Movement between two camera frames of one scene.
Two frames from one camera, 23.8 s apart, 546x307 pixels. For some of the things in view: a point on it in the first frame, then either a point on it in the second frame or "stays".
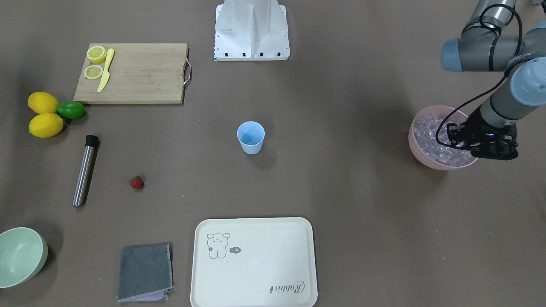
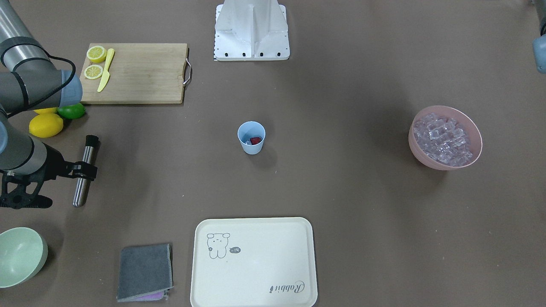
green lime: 71,109 stays
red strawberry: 136,183 to 255,140
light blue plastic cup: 251,134 stays
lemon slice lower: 93,71 stays
